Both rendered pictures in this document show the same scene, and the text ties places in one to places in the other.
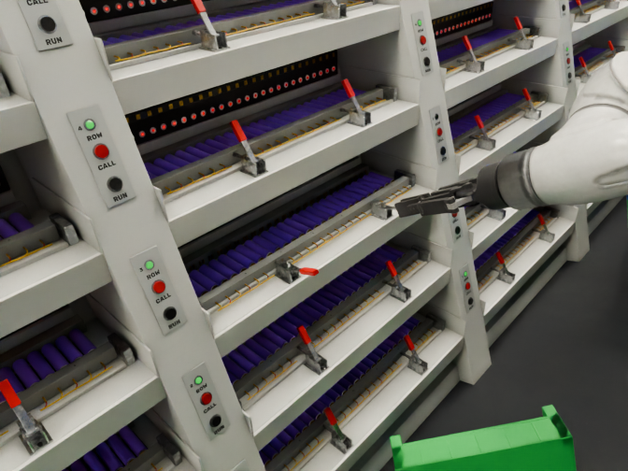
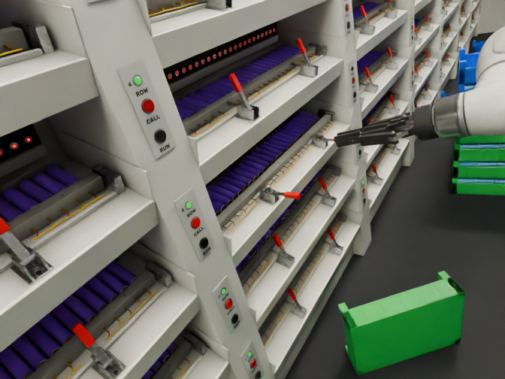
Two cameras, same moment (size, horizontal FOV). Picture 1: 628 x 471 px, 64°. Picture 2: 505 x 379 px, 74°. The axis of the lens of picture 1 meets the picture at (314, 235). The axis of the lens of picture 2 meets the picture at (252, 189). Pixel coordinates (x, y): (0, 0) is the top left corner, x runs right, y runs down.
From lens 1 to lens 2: 0.27 m
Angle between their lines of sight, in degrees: 13
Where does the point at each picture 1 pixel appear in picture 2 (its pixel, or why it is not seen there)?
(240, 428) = (249, 319)
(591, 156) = not seen: outside the picture
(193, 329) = (219, 252)
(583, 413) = (440, 268)
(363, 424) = (309, 295)
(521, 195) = (454, 130)
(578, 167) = not seen: outside the picture
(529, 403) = (403, 265)
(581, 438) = not seen: hidden behind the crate
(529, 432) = (435, 292)
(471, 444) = (398, 304)
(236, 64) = (238, 23)
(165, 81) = (191, 38)
